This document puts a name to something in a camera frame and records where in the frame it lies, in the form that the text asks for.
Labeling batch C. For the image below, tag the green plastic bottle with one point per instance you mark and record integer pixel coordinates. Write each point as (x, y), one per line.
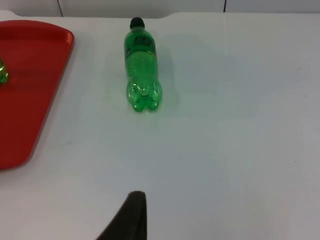
(141, 67)
(3, 75)

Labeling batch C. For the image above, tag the red tray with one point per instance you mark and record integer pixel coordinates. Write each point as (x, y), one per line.
(37, 75)

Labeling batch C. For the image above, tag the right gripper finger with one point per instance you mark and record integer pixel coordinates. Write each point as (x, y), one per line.
(132, 220)

